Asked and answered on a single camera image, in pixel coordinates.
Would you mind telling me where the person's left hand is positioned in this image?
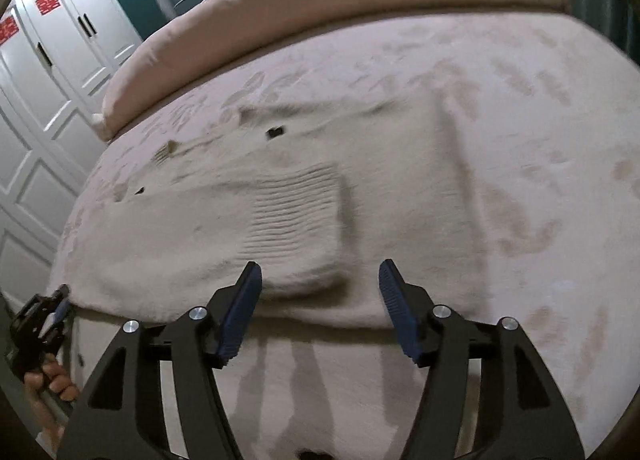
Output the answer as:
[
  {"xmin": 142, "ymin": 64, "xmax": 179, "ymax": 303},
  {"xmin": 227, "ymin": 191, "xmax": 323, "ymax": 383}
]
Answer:
[{"xmin": 22, "ymin": 357, "xmax": 81, "ymax": 441}]

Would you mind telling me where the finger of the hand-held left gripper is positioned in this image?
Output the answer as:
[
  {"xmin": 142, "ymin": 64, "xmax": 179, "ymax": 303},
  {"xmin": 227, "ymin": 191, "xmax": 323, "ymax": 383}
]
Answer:
[{"xmin": 49, "ymin": 284, "xmax": 76, "ymax": 337}]

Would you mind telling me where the white panelled wardrobe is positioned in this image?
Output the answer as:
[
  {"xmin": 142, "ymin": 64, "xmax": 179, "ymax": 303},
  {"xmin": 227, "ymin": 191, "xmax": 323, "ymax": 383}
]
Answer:
[{"xmin": 0, "ymin": 0, "xmax": 146, "ymax": 313}]

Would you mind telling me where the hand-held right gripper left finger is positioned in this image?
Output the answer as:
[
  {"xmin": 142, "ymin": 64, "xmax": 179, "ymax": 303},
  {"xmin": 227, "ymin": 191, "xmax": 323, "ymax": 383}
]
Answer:
[{"xmin": 57, "ymin": 261, "xmax": 263, "ymax": 460}]

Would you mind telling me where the cream knit sweater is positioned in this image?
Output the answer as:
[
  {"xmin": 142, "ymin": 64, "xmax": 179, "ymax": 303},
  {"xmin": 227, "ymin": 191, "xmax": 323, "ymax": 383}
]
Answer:
[{"xmin": 65, "ymin": 90, "xmax": 488, "ymax": 331}]

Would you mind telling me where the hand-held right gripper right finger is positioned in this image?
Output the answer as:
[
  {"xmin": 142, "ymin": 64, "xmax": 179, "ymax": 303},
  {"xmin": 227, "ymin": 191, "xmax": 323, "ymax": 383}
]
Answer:
[{"xmin": 377, "ymin": 259, "xmax": 586, "ymax": 460}]

